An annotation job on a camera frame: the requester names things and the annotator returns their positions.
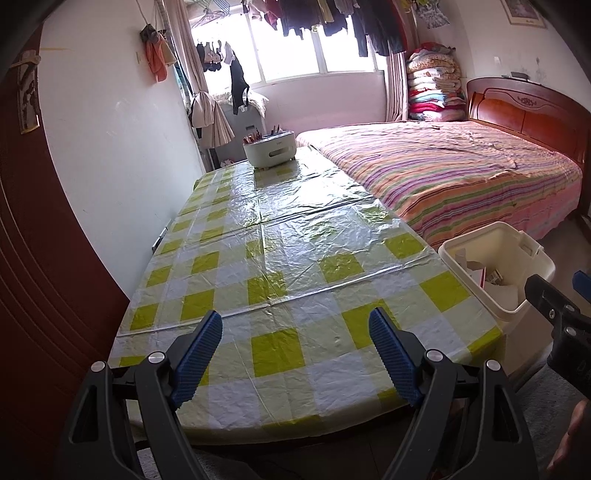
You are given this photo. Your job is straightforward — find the bed with striped sheet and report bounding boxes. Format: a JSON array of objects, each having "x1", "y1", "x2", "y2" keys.
[{"x1": 295, "y1": 121, "x2": 583, "y2": 252}]

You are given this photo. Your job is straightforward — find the white appliance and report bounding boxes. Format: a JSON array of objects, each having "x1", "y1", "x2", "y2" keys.
[{"x1": 217, "y1": 102, "x2": 269, "y2": 162}]

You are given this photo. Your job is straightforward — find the window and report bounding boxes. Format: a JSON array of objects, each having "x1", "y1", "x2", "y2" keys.
[{"x1": 191, "y1": 9, "x2": 389, "y2": 86}]

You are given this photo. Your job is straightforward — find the row of hanging clothes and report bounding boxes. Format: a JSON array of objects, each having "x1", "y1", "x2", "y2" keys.
[{"x1": 242, "y1": 0, "x2": 451, "y2": 57}]

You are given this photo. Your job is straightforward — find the pink curtain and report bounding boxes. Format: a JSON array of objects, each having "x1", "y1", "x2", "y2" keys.
[
  {"x1": 385, "y1": 46, "x2": 411, "y2": 123},
  {"x1": 164, "y1": 0, "x2": 208, "y2": 153}
]

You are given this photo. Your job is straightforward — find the yellow checked tablecloth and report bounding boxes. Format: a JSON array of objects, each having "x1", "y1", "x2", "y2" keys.
[{"x1": 111, "y1": 147, "x2": 504, "y2": 444}]

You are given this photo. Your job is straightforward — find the person's right hand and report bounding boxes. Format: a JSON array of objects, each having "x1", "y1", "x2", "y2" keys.
[{"x1": 547, "y1": 399, "x2": 591, "y2": 478}]

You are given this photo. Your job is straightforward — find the wooden headboard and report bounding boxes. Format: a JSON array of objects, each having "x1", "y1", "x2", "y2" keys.
[{"x1": 465, "y1": 76, "x2": 591, "y2": 171}]

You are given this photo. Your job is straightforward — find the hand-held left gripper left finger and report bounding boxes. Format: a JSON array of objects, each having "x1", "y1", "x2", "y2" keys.
[{"x1": 58, "y1": 309, "x2": 223, "y2": 480}]

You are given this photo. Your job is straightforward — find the white plastic bin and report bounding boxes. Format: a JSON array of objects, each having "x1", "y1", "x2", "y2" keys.
[{"x1": 438, "y1": 222, "x2": 556, "y2": 333}]

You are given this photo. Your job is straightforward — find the bundle of pens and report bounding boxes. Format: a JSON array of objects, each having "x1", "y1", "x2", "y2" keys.
[{"x1": 245, "y1": 124, "x2": 283, "y2": 144}]

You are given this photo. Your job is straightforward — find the beige hanging cloth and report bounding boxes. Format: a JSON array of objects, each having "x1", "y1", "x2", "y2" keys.
[{"x1": 188, "y1": 91, "x2": 236, "y2": 149}]

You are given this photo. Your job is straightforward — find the black hanging garment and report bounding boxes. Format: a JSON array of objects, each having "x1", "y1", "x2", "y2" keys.
[{"x1": 228, "y1": 55, "x2": 251, "y2": 116}]

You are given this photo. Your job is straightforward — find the grey floor mat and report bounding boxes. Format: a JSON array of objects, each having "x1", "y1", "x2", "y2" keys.
[{"x1": 515, "y1": 355, "x2": 591, "y2": 480}]

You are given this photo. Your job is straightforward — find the white cardboard medicine box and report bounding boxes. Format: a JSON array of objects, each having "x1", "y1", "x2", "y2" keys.
[{"x1": 455, "y1": 249, "x2": 504, "y2": 287}]

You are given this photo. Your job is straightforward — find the orange hanging cloth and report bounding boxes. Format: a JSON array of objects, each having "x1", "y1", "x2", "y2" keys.
[{"x1": 141, "y1": 23, "x2": 178, "y2": 83}]

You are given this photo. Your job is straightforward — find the door hanging ornament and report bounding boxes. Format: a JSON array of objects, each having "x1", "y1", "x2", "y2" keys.
[{"x1": 16, "y1": 51, "x2": 43, "y2": 136}]

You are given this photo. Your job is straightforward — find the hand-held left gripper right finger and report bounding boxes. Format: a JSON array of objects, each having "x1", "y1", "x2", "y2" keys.
[{"x1": 368, "y1": 307, "x2": 539, "y2": 480}]

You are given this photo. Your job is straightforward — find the rack of hanging socks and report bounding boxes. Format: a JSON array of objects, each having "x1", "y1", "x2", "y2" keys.
[{"x1": 196, "y1": 41, "x2": 236, "y2": 73}]

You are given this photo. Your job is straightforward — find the red wooden door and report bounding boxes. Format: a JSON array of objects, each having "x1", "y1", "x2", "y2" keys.
[{"x1": 0, "y1": 30, "x2": 131, "y2": 480}]

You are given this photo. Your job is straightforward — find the framed wall picture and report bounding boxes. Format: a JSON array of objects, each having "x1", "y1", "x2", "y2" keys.
[{"x1": 501, "y1": 0, "x2": 548, "y2": 26}]

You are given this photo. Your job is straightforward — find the stack of folded quilts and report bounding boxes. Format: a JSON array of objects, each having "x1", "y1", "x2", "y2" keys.
[{"x1": 406, "y1": 42, "x2": 467, "y2": 123}]

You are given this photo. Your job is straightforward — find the white desktop organizer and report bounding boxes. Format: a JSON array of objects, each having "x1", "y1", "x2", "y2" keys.
[{"x1": 243, "y1": 130, "x2": 297, "y2": 168}]

